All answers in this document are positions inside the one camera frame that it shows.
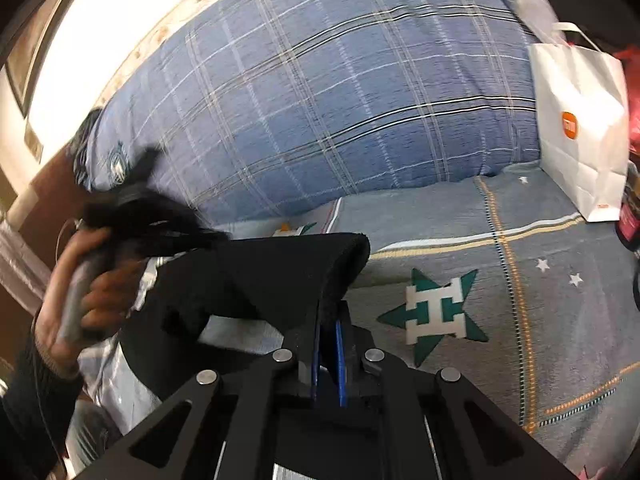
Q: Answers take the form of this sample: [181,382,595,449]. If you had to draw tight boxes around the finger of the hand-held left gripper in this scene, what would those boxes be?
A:
[147,220,232,257]

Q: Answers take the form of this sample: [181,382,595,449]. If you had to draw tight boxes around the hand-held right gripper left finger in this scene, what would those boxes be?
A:
[75,320,322,480]

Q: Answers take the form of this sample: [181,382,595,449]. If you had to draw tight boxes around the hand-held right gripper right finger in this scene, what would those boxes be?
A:
[334,317,571,480]

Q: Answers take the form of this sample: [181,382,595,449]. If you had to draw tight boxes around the black pants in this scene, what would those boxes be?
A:
[120,232,372,402]

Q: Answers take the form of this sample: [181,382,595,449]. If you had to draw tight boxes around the person's left forearm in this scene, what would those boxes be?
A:
[0,340,83,480]

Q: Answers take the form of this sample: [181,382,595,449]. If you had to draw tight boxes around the person's left hand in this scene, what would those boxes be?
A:
[36,229,147,377]

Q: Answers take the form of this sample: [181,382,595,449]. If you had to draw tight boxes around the dark cloth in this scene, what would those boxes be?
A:
[71,109,103,188]

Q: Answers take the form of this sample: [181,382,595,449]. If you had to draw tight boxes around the grey star-print pillow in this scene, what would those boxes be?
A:
[77,255,168,416]

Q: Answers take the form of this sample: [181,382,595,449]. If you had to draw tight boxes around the grey star-print bedsheet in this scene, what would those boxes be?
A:
[65,160,640,480]

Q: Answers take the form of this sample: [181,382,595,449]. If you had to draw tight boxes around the blue plaid pillow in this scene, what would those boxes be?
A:
[75,0,543,226]

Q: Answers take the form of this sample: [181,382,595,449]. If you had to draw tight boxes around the white paper bag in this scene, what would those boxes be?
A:
[527,22,631,223]

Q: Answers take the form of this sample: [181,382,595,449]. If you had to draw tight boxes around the red plastic bag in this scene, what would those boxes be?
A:
[612,45,640,157]

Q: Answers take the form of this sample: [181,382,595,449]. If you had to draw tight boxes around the black chair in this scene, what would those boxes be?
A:
[525,0,640,56]

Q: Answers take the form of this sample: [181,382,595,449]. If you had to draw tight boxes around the framed wall picture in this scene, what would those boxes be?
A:
[4,0,76,117]

